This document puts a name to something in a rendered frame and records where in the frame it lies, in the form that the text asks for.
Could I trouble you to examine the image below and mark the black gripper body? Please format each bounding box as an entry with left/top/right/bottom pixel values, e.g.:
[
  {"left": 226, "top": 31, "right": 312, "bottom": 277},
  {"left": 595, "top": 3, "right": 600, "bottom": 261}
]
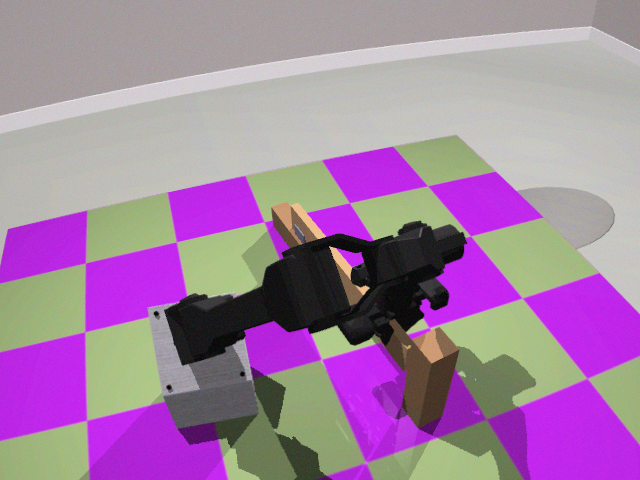
[{"left": 337, "top": 278, "right": 450, "bottom": 346}]

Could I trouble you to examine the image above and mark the long wooden rail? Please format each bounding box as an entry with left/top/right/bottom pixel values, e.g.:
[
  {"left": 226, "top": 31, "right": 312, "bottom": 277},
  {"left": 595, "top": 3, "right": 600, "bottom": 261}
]
[{"left": 291, "top": 203, "right": 412, "bottom": 372}]

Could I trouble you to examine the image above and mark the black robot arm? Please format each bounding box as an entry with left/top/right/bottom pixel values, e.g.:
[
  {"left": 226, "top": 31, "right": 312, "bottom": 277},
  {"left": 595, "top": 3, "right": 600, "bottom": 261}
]
[{"left": 164, "top": 220, "right": 467, "bottom": 366}]

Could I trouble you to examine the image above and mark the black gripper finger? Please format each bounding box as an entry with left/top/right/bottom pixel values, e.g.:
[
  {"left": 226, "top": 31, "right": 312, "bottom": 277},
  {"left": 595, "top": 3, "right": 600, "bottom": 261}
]
[
  {"left": 374, "top": 324, "right": 394, "bottom": 346},
  {"left": 395, "top": 309, "right": 424, "bottom": 332}
]

